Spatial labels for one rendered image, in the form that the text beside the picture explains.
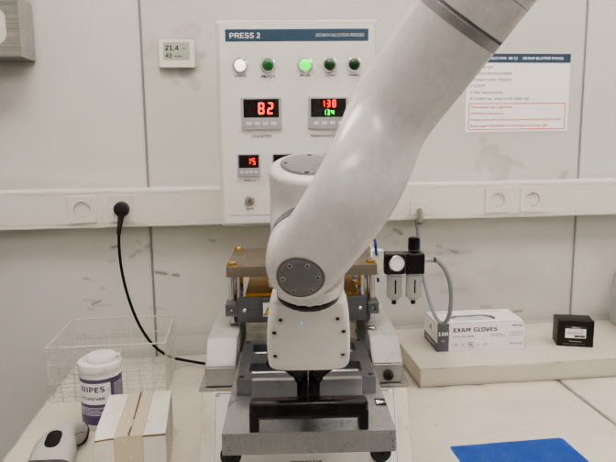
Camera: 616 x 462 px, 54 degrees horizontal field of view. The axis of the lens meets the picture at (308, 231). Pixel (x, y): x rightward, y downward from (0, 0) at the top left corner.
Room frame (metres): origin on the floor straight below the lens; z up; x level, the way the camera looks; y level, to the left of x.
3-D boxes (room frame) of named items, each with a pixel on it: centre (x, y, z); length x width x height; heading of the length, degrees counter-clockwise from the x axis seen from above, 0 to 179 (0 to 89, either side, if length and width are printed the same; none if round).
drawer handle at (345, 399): (0.73, 0.00, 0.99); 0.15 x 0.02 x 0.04; 92
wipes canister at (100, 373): (1.20, 0.43, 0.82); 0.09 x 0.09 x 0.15
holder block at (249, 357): (0.91, 0.01, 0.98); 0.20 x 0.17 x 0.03; 92
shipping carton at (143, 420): (1.05, 0.32, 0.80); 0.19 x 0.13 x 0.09; 6
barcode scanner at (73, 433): (1.03, 0.45, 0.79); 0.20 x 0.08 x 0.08; 6
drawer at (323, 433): (0.86, 0.01, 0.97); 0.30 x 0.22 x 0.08; 2
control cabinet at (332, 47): (1.33, 0.02, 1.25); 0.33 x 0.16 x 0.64; 92
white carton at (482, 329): (1.54, -0.43, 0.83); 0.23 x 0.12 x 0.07; 94
